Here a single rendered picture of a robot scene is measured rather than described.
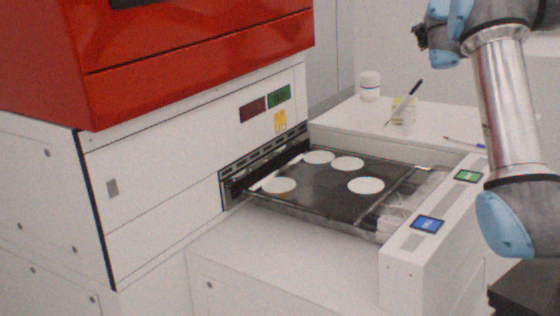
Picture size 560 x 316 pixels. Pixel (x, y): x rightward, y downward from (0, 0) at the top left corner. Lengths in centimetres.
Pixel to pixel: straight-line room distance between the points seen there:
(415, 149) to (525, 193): 67
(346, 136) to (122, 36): 84
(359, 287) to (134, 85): 66
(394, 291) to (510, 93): 44
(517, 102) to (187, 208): 81
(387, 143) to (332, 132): 20
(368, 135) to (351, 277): 55
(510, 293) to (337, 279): 36
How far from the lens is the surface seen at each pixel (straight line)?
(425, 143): 158
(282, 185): 148
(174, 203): 135
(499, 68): 106
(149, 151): 126
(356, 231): 138
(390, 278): 112
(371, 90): 191
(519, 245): 97
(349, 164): 159
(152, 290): 139
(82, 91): 108
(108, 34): 110
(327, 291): 121
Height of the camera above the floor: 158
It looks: 24 degrees down
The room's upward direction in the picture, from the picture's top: 5 degrees counter-clockwise
